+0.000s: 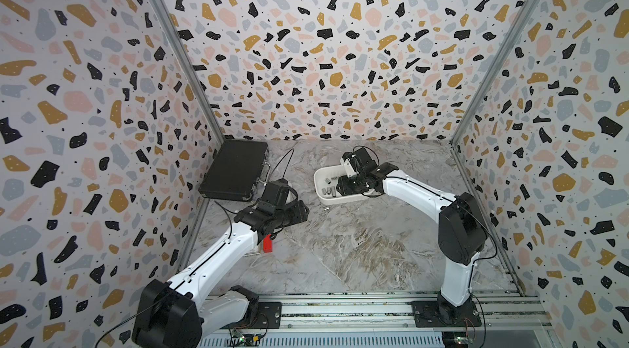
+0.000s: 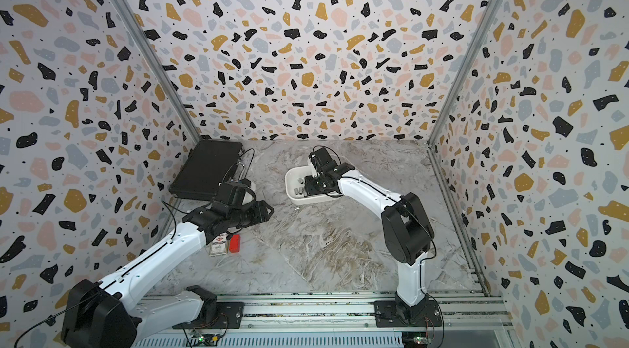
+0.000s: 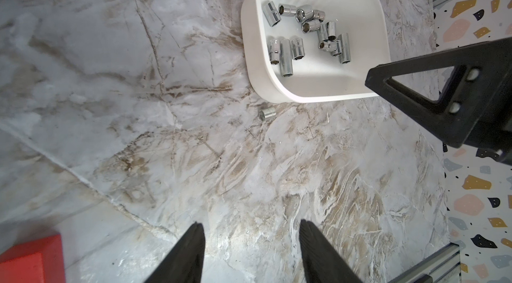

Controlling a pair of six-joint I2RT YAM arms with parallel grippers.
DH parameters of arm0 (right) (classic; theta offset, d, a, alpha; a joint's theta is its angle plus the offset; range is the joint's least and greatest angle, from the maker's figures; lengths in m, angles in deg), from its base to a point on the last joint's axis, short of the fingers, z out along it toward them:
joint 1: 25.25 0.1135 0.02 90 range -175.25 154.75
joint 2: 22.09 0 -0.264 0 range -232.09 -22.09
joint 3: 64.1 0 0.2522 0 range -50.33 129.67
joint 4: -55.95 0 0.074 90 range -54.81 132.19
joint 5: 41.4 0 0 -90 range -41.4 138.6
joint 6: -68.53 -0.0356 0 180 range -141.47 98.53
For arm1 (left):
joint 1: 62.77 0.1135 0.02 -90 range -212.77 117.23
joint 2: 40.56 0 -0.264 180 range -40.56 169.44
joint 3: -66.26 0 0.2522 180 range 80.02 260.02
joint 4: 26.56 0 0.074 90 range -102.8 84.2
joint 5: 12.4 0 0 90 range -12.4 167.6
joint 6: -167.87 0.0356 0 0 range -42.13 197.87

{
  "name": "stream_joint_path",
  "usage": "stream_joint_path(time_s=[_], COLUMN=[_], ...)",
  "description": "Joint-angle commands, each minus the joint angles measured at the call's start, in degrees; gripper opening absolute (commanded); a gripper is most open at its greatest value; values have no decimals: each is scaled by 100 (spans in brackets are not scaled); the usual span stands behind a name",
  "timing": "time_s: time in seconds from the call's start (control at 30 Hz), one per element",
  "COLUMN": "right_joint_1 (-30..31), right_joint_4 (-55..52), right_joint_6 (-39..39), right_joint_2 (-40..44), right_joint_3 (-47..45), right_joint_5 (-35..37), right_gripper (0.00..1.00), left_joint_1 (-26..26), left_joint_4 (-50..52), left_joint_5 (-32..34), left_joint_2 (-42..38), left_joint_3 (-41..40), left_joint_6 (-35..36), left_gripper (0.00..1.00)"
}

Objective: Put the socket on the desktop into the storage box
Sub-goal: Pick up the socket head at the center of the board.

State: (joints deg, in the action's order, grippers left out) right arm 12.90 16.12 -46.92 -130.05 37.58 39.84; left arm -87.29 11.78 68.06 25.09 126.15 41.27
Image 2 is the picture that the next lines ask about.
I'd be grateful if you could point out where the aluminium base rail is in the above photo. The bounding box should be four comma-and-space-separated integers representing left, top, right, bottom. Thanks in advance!
138, 291, 520, 347

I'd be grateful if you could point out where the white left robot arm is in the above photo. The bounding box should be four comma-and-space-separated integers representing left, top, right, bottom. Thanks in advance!
61, 180, 275, 347

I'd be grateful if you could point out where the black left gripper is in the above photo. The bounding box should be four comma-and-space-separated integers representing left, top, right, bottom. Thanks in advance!
228, 199, 275, 229

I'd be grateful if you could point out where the white plastic storage box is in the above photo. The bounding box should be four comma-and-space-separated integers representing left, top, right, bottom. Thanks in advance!
284, 164, 342, 206

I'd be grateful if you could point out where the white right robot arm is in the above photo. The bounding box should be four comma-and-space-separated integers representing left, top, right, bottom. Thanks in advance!
304, 146, 435, 324

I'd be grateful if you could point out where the playing card box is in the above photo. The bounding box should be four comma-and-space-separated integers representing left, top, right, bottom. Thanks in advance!
210, 233, 229, 256

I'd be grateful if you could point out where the red rectangular block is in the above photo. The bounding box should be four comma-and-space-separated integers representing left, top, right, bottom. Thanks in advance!
229, 233, 241, 254

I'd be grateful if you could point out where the black tool case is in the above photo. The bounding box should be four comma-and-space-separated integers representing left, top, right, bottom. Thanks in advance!
169, 139, 242, 201

